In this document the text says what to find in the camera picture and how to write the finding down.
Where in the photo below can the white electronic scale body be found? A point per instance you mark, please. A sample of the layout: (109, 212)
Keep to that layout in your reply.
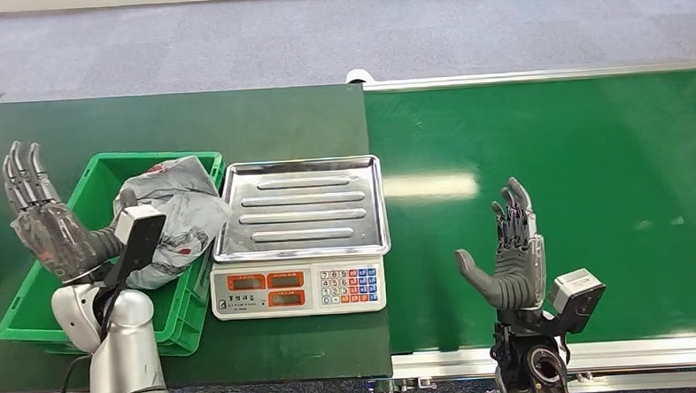
(299, 291)

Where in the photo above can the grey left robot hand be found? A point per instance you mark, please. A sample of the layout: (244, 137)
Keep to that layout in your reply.
(56, 237)

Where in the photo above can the green plastic bin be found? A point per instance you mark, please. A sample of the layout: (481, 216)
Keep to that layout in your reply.
(187, 337)
(171, 308)

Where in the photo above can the grey plastic mailer package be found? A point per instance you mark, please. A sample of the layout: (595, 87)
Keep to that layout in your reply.
(184, 208)

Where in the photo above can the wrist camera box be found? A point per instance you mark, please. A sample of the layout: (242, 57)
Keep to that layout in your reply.
(141, 233)
(578, 299)

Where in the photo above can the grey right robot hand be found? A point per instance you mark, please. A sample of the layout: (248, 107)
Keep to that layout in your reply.
(519, 276)

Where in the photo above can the aluminium conveyor frame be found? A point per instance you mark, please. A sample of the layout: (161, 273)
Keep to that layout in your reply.
(625, 353)

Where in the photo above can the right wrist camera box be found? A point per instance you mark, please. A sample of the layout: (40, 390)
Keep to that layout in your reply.
(578, 299)

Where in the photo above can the white roller end cap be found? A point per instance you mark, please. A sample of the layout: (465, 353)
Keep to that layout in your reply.
(358, 76)

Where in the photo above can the dark green table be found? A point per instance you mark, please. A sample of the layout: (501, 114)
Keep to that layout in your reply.
(145, 122)

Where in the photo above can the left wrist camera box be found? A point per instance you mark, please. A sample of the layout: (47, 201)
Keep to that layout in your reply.
(141, 233)

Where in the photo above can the green conveyor belt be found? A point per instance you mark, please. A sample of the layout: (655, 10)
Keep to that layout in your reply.
(616, 148)

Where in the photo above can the steel scale tray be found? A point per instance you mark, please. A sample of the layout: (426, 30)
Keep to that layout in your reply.
(301, 209)

